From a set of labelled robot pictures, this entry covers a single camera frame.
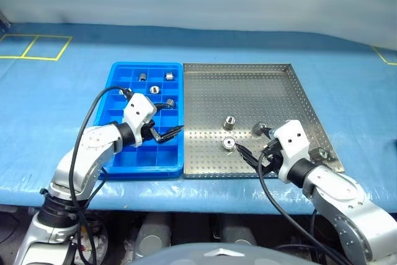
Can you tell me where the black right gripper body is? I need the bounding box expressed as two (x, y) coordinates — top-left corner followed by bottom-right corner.
(259, 138), (282, 172)

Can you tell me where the dark grey rounded shape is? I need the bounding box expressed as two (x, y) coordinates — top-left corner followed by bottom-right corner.
(216, 215), (258, 247)
(135, 213), (173, 259)

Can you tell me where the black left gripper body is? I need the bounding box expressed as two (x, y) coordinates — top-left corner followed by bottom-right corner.
(141, 119), (161, 146)

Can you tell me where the perforated metal tray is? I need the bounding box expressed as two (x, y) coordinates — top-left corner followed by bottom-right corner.
(182, 62), (346, 179)

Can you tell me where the yellow tape double square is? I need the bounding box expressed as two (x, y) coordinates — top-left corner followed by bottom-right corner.
(0, 34), (73, 61)

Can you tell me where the grey metal frame bar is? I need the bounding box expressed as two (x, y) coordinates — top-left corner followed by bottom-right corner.
(0, 9), (12, 29)

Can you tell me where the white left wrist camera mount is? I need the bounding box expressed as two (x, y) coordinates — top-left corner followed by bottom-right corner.
(122, 93), (158, 148)

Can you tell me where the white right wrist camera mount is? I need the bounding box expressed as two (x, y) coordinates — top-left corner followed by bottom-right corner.
(269, 119), (312, 183)

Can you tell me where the blue compartment tray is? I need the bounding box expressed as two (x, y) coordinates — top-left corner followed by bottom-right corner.
(97, 61), (184, 181)

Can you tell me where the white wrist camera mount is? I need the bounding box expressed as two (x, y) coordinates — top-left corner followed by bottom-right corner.
(269, 119), (312, 183)
(122, 93), (158, 148)

